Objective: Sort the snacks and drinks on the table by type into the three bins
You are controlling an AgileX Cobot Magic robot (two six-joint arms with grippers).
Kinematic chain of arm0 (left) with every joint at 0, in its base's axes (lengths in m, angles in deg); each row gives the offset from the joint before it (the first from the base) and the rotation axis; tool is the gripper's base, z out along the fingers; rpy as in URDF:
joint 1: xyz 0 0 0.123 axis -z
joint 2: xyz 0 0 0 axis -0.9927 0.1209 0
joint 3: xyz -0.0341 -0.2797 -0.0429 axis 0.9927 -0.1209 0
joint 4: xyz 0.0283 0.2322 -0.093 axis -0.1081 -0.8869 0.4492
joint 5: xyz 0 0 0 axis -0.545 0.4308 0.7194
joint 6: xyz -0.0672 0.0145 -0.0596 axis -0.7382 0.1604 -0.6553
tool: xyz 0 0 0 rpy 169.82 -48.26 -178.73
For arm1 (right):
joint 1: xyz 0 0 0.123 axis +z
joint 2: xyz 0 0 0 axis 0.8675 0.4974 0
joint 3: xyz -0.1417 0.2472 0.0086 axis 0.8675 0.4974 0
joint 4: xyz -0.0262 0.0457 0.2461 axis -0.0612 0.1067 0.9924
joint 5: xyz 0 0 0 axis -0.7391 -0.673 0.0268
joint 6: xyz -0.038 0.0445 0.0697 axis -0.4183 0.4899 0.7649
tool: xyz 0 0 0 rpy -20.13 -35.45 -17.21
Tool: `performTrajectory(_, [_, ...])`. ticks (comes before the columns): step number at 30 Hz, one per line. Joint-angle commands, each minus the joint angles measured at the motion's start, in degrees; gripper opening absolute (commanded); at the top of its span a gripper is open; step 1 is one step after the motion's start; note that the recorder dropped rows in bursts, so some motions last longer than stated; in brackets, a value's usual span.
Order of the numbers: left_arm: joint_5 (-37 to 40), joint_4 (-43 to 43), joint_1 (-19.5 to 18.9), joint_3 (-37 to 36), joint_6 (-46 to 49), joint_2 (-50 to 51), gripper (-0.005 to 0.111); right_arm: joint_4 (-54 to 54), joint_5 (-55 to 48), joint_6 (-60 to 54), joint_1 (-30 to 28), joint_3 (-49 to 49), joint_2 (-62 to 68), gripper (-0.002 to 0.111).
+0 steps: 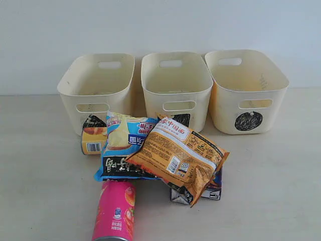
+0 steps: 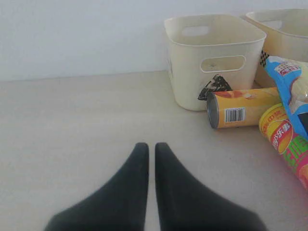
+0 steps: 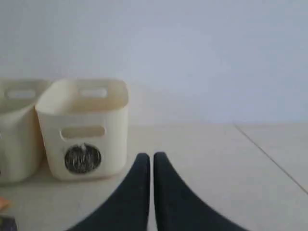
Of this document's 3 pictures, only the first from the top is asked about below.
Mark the yellow chips can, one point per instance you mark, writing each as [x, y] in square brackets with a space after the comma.
[93, 140]

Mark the orange instant noodle packet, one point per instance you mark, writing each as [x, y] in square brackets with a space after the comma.
[184, 159]

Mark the cream plastic bin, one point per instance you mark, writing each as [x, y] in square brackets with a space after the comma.
[95, 84]
[177, 84]
[247, 93]

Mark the right cream plastic bin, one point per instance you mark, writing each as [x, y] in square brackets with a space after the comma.
[247, 93]

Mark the left cream plastic bin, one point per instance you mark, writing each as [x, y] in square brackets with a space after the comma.
[95, 84]

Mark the blue white milk carton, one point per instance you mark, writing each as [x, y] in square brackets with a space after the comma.
[178, 195]

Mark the pink chips can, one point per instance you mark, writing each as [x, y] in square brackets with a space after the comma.
[115, 212]

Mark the blue instant noodle packet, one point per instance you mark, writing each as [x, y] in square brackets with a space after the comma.
[125, 136]

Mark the middle cream plastic bin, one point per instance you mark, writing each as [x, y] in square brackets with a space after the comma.
[177, 84]

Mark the purple juice carton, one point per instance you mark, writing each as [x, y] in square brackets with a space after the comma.
[214, 189]

